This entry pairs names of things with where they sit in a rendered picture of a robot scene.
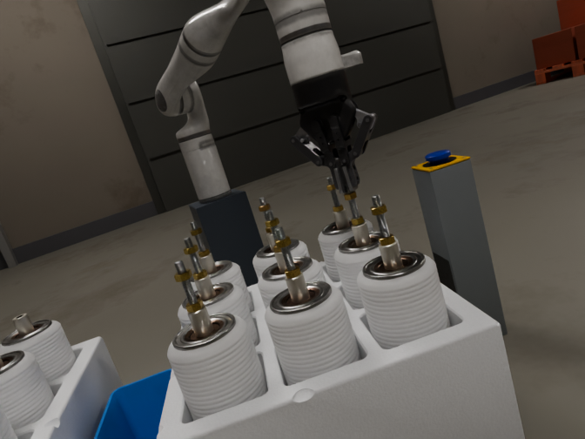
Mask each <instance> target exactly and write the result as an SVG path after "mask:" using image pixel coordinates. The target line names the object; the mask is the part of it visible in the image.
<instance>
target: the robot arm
mask: <svg viewBox="0 0 585 439"><path fill-rule="evenodd" d="M249 1H250V0H222V1H221V2H219V3H217V4H215V5H213V6H212V7H210V8H207V9H205V10H202V11H200V12H199V13H197V14H196V15H194V16H193V17H191V18H190V19H189V20H188V21H187V22H186V24H185V27H184V29H183V31H182V33H181V36H180V38H179V40H178V45H177V48H176V50H175V52H174V54H173V56H172V58H171V62H170V63H169V65H168V67H167V69H166V71H165V73H164V75H163V76H162V78H161V79H160V80H159V82H158V85H157V88H156V92H155V99H156V104H157V107H158V109H159V111H160V112H161V113H162V114H164V115H165V116H168V117H174V116H178V115H182V114H186V113H187V117H188V121H187V123H186V124H185V126H184V127H183V128H181V129H180V130H179V131H178V132H177V133H176V137H177V140H178V144H179V147H180V149H181V152H182V154H183V157H184V159H185V163H186V166H187V169H188V171H189V173H190V176H191V179H192V183H193V185H194V188H195V191H196V194H197V196H198V200H199V203H200V204H204V203H208V202H212V201H214V200H217V199H222V198H224V197H226V196H228V195H230V194H231V193H232V191H231V188H230V186H229V183H228V180H227V177H226V175H225V170H224V167H223V166H222V163H221V160H220V157H219V153H218V150H217V147H216V145H215V142H214V139H213V136H212V134H211V130H210V124H209V118H208V115H207V112H206V109H205V104H204V100H203V97H202V94H201V91H200V89H199V87H198V84H197V82H196V80H197V79H198V78H200V77H201V76H202V75H204V74H205V73H206V72H207V71H209V70H210V69H211V68H212V66H213V65H214V64H215V62H216V61H217V59H218V57H219V54H220V52H221V51H222V49H223V47H224V45H225V42H226V39H227V38H228V36H229V34H230V32H231V30H232V27H233V25H234V24H235V23H236V21H237V20H238V18H239V16H240V15H241V13H242V11H243V10H244V8H245V7H246V6H247V4H248V3H249ZM264 1H265V3H266V6H267V8H268V10H269V11H270V13H271V15H272V20H273V22H274V25H275V28H276V31H277V34H278V38H279V42H280V46H281V49H282V53H283V58H284V64H285V68H286V73H287V76H288V79H289V82H290V85H291V88H292V94H293V96H294V99H295V103H296V105H297V108H298V110H299V114H300V119H299V125H300V128H299V130H298V131H297V133H296V134H295V136H292V137H290V143H291V144H292V145H293V146H294V147H296V148H297V149H298V150H299V151H300V152H301V153H303V154H304V155H305V156H306V157H307V158H308V159H310V160H311V161H312V162H313V163H314V164H315V165H316V166H327V167H328V168H329V169H330V170H331V174H332V177H333V183H334V186H335V188H336V189H337V190H339V191H340V193H345V192H346V190H345V184H346V185H347V188H348V191H349V192H353V191H355V190H356V189H357V188H358V184H359V183H360V177H359V174H358V172H357V168H356V165H355V160H356V158H358V157H359V156H360V155H361V154H363V153H364V152H365V150H366V147H367V144H368V141H369V139H370V137H371V134H372V132H373V128H374V126H375V123H376V120H377V118H378V117H377V114H376V113H374V112H373V113H367V112H365V111H362V110H359V107H358V105H357V104H356V103H355V102H354V101H353V98H352V95H351V91H350V87H349V83H348V80H347V77H346V71H345V70H346V69H349V68H352V67H354V66H357V65H361V64H363V59H362V56H361V52H359V51H357V50H356V51H351V52H349V53H347V54H344V55H340V48H339V46H338V44H337V41H336V39H335V37H334V34H333V31H332V26H331V24H330V20H329V16H328V14H327V10H326V4H325V1H324V0H264ZM356 119H357V126H358V127H359V128H360V130H359V132H358V135H357V138H356V140H355V142H354V145H353V147H352V143H353V141H352V136H351V132H352V129H353V125H354V123H355V120H356ZM308 134H309V135H310V136H311V137H312V138H313V139H315V140H316V141H317V142H318V143H319V148H318V147H317V146H316V145H315V144H314V143H313V142H311V141H310V136H309V135H308Z"/></svg>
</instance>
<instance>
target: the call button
mask: <svg viewBox="0 0 585 439"><path fill-rule="evenodd" d="M449 156H451V152H450V151H449V150H441V151H437V152H431V153H429V154H428V155H426V157H425V159H426V161H427V162H429V165H436V164H440V163H443V162H446V161H448V160H449Z"/></svg>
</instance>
